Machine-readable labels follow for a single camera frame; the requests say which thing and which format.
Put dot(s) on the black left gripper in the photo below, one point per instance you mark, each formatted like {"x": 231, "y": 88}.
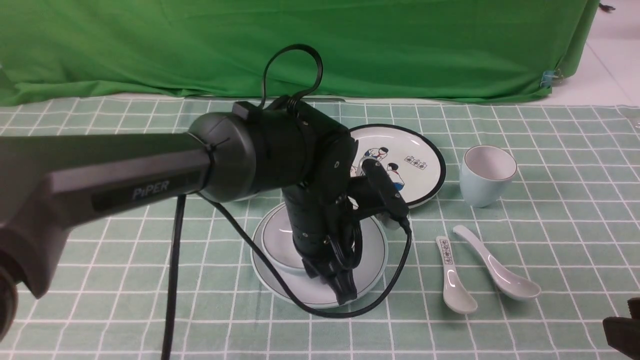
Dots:
{"x": 328, "y": 239}

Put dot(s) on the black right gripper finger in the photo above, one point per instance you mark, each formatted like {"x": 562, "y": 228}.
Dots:
{"x": 623, "y": 333}

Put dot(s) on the plain white spoon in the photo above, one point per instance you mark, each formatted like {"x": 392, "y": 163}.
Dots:
{"x": 512, "y": 285}

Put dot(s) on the pale blue cup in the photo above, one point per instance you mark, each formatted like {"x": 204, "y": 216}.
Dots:
{"x": 485, "y": 172}

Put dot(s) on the pale blue bowl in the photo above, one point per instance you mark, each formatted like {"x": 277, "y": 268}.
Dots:
{"x": 278, "y": 244}

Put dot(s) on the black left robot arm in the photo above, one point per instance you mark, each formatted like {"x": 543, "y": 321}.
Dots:
{"x": 53, "y": 184}

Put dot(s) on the pale blue plate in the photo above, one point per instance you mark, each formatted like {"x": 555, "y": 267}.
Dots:
{"x": 316, "y": 294}

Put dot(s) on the white spoon with print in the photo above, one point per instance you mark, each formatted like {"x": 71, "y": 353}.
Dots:
{"x": 454, "y": 294}

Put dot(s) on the illustrated plate black rim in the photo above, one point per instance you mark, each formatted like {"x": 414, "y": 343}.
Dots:
{"x": 414, "y": 164}

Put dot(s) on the green checkered tablecloth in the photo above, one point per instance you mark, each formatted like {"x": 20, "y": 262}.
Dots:
{"x": 569, "y": 222}

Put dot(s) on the blue binder clip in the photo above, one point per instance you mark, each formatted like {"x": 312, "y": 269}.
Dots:
{"x": 547, "y": 79}

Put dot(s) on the green backdrop cloth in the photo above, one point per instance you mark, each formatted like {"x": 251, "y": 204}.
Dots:
{"x": 471, "y": 51}

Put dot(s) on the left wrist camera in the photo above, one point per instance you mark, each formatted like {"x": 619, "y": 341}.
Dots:
{"x": 376, "y": 194}

